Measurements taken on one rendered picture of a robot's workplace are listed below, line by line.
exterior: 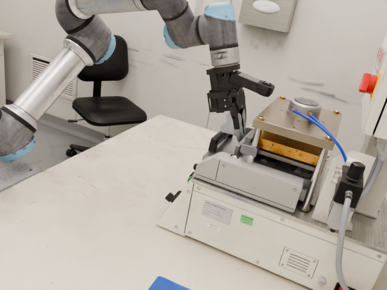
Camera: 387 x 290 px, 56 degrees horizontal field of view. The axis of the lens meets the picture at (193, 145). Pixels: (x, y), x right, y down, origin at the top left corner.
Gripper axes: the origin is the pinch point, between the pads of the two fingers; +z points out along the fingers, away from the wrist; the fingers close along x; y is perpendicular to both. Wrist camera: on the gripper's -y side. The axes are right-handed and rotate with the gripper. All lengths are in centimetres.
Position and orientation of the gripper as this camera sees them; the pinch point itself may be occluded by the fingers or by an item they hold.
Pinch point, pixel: (242, 138)
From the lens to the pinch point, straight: 99.5
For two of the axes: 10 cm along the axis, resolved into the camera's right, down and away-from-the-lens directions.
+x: -4.1, 3.0, -8.6
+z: 1.5, 9.5, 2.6
